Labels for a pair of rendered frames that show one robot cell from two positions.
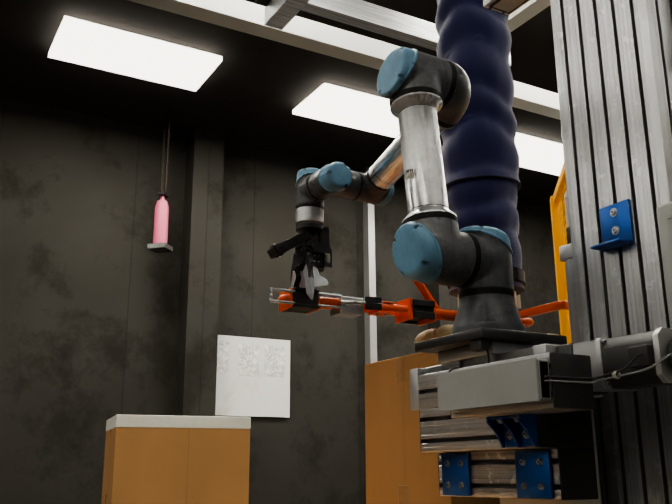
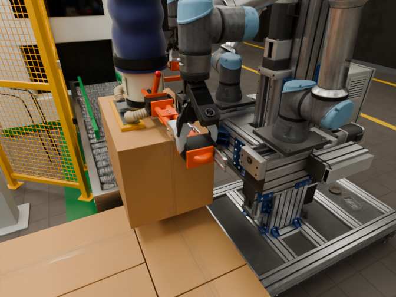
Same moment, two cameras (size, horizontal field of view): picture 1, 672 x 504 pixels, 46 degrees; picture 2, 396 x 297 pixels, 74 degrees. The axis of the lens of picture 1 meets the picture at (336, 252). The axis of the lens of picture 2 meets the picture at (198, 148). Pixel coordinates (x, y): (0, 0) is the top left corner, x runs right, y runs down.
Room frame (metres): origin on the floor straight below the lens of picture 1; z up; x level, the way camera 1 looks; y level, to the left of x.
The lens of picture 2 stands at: (1.98, 0.70, 1.57)
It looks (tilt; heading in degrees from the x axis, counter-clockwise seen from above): 31 degrees down; 274
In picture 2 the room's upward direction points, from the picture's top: straight up
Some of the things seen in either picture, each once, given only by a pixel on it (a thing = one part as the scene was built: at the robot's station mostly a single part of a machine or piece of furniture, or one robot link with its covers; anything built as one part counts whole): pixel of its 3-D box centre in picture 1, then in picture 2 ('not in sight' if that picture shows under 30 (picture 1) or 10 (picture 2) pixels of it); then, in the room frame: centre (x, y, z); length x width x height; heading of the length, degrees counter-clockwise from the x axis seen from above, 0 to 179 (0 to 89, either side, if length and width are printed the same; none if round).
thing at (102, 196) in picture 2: not in sight; (155, 181); (2.31, -0.53, 0.58); 0.70 x 0.03 x 0.06; 30
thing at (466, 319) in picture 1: (487, 315); (291, 124); (1.65, -0.32, 1.09); 0.15 x 0.15 x 0.10
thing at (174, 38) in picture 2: not in sight; (177, 38); (2.19, -0.80, 1.34); 0.09 x 0.08 x 0.12; 117
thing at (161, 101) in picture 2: (415, 311); (159, 104); (2.18, -0.22, 1.20); 0.10 x 0.08 x 0.06; 27
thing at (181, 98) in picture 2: (311, 248); (193, 95); (2.03, 0.06, 1.34); 0.09 x 0.08 x 0.12; 118
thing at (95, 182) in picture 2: not in sight; (81, 125); (3.18, -1.38, 0.50); 2.31 x 0.05 x 0.19; 120
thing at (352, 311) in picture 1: (346, 307); (179, 130); (2.08, -0.03, 1.19); 0.07 x 0.07 x 0.04; 27
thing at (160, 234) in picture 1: (161, 221); not in sight; (6.78, 1.55, 2.93); 0.24 x 0.23 x 0.53; 30
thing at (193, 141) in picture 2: (299, 301); (194, 149); (2.03, 0.10, 1.20); 0.08 x 0.07 x 0.05; 117
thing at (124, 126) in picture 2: not in sight; (125, 109); (2.38, -0.40, 1.10); 0.34 x 0.10 x 0.05; 117
